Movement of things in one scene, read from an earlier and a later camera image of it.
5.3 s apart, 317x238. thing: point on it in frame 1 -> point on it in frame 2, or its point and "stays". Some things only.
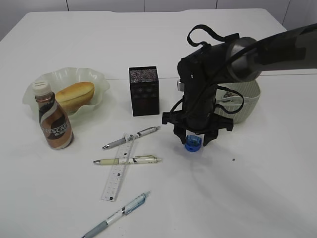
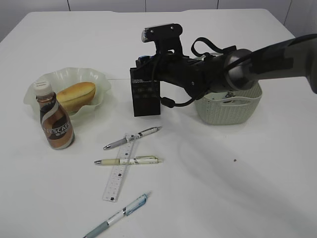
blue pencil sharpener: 193,143 -> 144,59
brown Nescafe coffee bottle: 56,127 stays
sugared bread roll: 73,96 stays
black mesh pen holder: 144,87 stays
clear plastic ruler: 117,171 stays
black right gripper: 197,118 -> 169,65
